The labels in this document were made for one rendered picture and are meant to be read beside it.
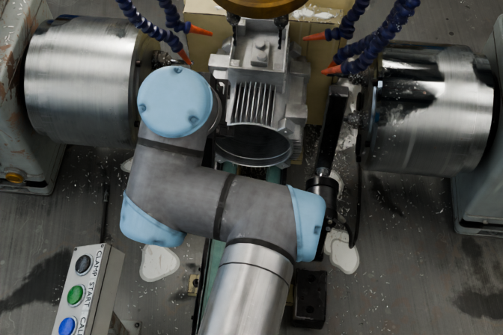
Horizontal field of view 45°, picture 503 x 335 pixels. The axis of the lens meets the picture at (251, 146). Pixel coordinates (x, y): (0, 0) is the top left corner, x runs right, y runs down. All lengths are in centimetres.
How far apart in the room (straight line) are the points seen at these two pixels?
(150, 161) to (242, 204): 11
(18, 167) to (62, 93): 26
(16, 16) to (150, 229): 65
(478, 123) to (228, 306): 65
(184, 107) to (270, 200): 13
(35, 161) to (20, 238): 18
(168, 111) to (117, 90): 46
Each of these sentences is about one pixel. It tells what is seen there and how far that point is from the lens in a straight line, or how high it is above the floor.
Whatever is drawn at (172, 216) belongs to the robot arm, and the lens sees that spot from 65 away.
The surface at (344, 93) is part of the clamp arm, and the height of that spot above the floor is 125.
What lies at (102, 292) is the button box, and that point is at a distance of 99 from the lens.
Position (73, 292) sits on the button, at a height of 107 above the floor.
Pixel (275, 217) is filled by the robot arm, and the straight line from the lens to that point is 62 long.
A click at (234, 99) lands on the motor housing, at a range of 110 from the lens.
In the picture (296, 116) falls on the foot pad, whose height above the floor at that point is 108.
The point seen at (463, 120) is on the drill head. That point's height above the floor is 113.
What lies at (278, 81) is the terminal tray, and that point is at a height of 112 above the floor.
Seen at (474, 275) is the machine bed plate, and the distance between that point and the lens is 134.
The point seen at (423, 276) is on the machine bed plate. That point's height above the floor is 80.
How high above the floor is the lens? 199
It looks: 59 degrees down
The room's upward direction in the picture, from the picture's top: straight up
